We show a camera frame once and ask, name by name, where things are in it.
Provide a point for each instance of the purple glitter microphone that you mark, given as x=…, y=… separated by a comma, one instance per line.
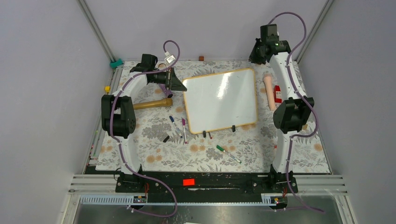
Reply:
x=168, y=93

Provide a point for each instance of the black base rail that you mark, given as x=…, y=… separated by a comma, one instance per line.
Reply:
x=167, y=187

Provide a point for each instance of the green capped white marker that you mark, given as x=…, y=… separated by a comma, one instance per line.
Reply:
x=228, y=153

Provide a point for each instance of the whiteboard wire stand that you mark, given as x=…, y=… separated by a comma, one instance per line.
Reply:
x=231, y=129

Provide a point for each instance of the pink beige microphone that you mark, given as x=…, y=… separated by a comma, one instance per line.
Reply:
x=267, y=79

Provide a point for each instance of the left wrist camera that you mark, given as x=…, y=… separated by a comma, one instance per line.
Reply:
x=169, y=58

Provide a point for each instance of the blue capped white marker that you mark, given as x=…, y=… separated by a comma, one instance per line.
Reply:
x=176, y=128

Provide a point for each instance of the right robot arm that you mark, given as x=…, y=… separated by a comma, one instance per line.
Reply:
x=293, y=112

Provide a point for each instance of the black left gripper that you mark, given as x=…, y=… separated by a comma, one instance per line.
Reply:
x=172, y=82

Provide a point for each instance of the magenta capped white marker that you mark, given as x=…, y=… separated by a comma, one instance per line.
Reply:
x=184, y=131

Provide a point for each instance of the red box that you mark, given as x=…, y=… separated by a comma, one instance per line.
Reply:
x=277, y=94

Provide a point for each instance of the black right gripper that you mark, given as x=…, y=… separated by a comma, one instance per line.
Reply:
x=252, y=58

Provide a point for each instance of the yellow framed whiteboard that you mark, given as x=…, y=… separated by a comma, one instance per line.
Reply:
x=221, y=100

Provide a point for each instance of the teal corner clip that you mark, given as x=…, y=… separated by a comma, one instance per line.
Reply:
x=116, y=63

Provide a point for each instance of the red tape label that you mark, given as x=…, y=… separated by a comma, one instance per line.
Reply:
x=188, y=182

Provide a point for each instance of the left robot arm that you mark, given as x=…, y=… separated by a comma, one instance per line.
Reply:
x=117, y=110

